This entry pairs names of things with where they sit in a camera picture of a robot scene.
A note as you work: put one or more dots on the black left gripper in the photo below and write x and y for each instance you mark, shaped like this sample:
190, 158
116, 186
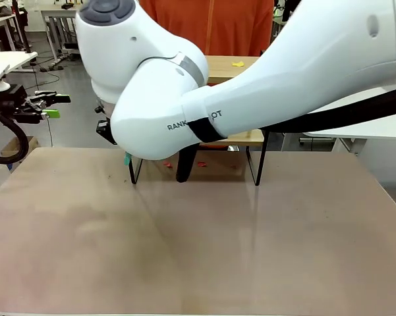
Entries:
8, 98

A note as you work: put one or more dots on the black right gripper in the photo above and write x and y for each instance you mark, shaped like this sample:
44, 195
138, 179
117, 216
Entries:
105, 130

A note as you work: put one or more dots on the teal microfiber duster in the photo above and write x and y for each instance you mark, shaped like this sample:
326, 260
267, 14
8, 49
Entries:
127, 159

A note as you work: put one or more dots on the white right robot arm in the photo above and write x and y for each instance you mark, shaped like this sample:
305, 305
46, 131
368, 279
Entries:
250, 82

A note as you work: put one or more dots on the black metal wooden two-tier shelf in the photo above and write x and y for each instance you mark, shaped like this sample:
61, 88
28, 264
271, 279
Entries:
224, 70

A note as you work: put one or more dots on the brown cardboard box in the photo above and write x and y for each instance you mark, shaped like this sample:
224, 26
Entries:
33, 143

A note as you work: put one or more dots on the white desk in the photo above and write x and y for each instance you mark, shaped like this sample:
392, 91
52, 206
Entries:
16, 59

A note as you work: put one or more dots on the yellow paper scrap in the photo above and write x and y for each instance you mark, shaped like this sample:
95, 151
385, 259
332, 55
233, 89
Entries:
238, 63

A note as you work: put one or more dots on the person in orange jacket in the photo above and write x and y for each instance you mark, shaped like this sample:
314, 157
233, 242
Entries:
217, 26

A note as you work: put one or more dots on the large white table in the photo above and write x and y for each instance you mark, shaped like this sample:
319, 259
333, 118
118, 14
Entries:
365, 131

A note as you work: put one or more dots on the white workbench with metal frame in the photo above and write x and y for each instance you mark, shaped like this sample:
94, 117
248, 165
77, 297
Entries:
59, 13

